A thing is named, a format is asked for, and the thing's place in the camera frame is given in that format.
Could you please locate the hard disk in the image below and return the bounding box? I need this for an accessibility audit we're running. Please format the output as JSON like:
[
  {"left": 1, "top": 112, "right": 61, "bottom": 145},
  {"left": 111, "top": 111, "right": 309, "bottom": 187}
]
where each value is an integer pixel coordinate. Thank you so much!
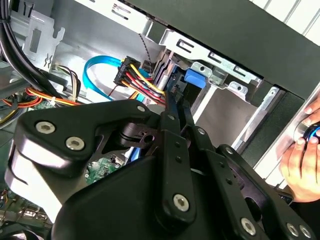
[{"left": 84, "top": 62, "right": 207, "bottom": 187}]

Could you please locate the bare human hand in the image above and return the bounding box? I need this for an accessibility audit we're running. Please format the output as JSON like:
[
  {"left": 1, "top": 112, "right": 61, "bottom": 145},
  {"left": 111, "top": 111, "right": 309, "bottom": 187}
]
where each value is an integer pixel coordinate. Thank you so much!
[{"left": 279, "top": 99, "right": 320, "bottom": 203}]

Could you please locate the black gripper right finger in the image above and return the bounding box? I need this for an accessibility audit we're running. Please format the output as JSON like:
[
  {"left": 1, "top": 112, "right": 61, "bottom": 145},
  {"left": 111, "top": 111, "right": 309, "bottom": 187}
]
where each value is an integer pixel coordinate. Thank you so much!
[{"left": 183, "top": 104, "right": 317, "bottom": 240}]

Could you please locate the round black tool blue ring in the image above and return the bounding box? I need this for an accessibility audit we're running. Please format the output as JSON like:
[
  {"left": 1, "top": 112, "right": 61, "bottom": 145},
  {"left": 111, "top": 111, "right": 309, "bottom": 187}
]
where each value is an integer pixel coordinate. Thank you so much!
[{"left": 294, "top": 122, "right": 320, "bottom": 146}]

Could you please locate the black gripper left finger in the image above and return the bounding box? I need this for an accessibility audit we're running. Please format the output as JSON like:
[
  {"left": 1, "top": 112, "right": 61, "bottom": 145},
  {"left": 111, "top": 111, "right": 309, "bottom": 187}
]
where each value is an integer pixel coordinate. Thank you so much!
[{"left": 13, "top": 88, "right": 199, "bottom": 227}]

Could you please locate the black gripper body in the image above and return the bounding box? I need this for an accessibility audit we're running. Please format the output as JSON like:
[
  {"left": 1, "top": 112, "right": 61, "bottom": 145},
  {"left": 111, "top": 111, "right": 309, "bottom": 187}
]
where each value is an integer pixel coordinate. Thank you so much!
[{"left": 50, "top": 153, "right": 252, "bottom": 240}]

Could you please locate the blue SATA wire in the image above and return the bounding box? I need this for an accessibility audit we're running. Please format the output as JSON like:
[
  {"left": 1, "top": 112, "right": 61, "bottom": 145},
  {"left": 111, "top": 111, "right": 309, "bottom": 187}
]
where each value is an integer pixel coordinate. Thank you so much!
[{"left": 83, "top": 55, "right": 155, "bottom": 106}]

